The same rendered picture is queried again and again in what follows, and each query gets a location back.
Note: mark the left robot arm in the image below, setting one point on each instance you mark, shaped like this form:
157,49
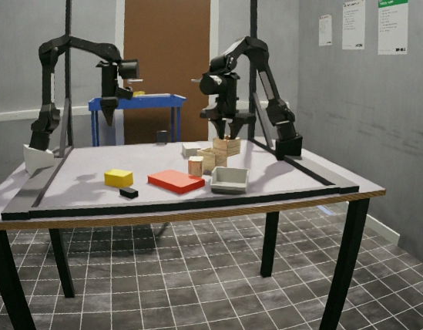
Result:
214,82

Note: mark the yellow rectangular block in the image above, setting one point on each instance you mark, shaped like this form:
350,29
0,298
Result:
118,178

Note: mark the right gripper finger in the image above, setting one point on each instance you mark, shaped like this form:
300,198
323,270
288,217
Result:
108,113

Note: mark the wooden box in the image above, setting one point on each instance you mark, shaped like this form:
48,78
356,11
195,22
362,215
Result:
210,160
226,147
195,166

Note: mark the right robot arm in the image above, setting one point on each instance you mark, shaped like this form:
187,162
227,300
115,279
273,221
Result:
49,116

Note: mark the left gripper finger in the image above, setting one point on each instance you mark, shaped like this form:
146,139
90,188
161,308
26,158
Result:
234,130
220,127

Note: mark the orange-red flat rectangular block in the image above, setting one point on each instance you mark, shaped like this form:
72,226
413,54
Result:
176,181

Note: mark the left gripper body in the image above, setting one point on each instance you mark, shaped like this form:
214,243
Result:
241,118

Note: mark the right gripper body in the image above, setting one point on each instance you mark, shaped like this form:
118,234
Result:
109,89

